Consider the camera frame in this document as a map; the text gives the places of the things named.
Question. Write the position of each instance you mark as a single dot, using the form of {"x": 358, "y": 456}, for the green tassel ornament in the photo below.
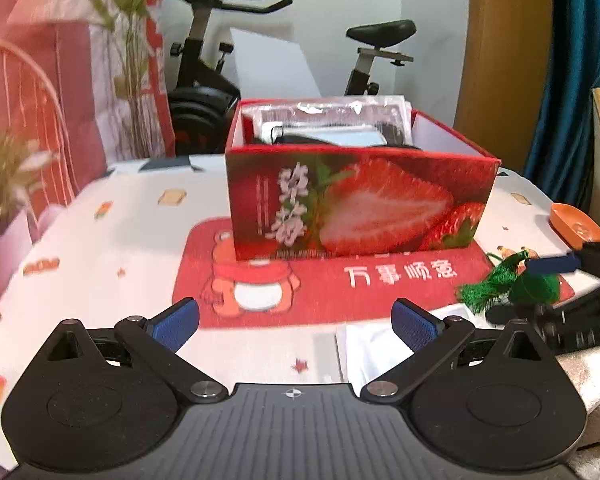
{"x": 530, "y": 287}

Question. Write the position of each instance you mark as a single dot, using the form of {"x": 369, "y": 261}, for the clear packet with black contents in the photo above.
{"x": 330, "y": 110}

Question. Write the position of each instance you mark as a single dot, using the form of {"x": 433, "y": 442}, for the red bear mat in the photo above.
{"x": 380, "y": 280}

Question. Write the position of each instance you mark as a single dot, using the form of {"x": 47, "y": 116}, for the black exercise bike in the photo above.
{"x": 200, "y": 105}

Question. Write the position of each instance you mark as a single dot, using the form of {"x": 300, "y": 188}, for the white printed tablecloth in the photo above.
{"x": 105, "y": 260}

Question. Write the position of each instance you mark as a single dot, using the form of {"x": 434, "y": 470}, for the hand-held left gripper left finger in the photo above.
{"x": 175, "y": 324}

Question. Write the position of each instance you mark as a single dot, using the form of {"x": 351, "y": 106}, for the green leafy plant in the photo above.
{"x": 10, "y": 175}

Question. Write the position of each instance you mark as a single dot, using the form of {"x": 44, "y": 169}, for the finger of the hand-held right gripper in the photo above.
{"x": 555, "y": 263}
{"x": 530, "y": 312}

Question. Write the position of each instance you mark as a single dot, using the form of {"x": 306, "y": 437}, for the brown wooden panel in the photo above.
{"x": 505, "y": 60}

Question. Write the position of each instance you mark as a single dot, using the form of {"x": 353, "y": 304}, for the pink printed backdrop cloth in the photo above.
{"x": 55, "y": 85}

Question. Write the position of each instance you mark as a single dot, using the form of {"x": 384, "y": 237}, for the white board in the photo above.
{"x": 275, "y": 65}

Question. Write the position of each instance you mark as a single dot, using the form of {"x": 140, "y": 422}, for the orange dish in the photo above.
{"x": 575, "y": 225}

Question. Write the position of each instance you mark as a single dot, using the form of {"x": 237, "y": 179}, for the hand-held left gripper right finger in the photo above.
{"x": 416, "y": 327}

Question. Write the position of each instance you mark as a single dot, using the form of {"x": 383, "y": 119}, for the red strawberry print box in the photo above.
{"x": 380, "y": 200}

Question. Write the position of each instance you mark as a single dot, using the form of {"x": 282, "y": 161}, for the dark blue curtain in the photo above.
{"x": 580, "y": 60}

